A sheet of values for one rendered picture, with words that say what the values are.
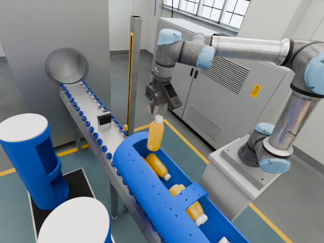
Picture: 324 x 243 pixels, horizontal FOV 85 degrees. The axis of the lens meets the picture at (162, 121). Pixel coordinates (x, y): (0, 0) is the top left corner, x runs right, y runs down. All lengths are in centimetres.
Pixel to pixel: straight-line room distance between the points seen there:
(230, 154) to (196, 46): 69
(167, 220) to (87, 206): 39
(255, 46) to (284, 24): 238
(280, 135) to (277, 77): 131
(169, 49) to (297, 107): 48
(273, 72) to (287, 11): 121
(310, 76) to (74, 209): 104
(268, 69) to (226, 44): 141
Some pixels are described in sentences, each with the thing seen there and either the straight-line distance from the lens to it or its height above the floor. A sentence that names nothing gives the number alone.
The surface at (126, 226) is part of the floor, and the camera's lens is 204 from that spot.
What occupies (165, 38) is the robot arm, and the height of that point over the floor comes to 177.
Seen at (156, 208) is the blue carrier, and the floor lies 116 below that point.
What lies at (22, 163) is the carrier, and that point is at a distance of 153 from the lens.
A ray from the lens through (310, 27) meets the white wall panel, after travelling 335.
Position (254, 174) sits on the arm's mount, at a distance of 109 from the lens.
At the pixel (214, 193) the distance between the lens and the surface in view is 128.
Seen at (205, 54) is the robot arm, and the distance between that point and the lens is 63.
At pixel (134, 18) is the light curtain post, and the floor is 169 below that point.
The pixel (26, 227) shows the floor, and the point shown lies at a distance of 223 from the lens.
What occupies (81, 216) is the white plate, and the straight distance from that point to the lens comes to 98.
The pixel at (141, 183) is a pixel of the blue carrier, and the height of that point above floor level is 117.
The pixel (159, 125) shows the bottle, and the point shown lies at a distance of 78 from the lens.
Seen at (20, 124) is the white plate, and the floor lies 104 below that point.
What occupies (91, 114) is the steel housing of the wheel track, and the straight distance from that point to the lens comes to 165.
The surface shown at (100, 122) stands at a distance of 139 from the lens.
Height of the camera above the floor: 191
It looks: 38 degrees down
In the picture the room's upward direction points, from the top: 11 degrees clockwise
